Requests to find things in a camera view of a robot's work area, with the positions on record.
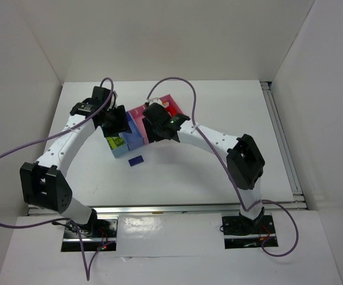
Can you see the purple 2x4 lego brick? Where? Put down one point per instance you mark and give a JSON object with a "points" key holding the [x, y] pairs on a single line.
{"points": [[135, 161]]}

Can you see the narrow pink container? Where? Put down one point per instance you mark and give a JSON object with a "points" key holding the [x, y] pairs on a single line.
{"points": [[137, 116]]}

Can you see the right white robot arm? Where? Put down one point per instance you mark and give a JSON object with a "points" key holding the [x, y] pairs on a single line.
{"points": [[240, 155]]}

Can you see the dark blue container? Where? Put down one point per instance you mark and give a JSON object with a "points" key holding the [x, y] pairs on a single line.
{"points": [[134, 140]]}

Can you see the light blue container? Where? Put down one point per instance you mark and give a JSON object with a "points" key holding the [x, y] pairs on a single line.
{"points": [[122, 150]]}

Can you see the green 2x4 lego brick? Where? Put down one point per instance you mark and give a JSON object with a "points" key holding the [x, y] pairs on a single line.
{"points": [[115, 142]]}

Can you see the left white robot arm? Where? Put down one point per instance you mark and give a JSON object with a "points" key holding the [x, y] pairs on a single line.
{"points": [[44, 182]]}

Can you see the large pink container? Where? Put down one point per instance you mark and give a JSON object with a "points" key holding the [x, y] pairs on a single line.
{"points": [[172, 102]]}

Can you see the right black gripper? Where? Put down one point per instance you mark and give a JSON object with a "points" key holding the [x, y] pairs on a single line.
{"points": [[152, 127]]}

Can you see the front aluminium rail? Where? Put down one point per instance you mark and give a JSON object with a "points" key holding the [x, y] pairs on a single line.
{"points": [[151, 209]]}

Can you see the aluminium rail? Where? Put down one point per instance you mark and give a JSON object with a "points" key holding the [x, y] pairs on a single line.
{"points": [[151, 209], [283, 145]]}

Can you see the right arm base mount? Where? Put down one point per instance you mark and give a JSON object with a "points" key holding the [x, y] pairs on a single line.
{"points": [[239, 235]]}

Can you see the red lego with side studs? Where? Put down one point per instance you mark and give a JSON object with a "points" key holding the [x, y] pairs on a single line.
{"points": [[172, 111]]}

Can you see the right side aluminium rail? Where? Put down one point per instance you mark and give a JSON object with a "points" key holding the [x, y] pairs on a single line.
{"points": [[283, 145]]}

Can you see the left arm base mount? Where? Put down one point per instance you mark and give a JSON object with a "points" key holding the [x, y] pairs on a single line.
{"points": [[103, 236]]}

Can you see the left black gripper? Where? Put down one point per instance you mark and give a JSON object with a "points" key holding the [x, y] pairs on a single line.
{"points": [[119, 124]]}

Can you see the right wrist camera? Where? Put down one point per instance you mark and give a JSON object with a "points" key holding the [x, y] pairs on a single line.
{"points": [[153, 100]]}

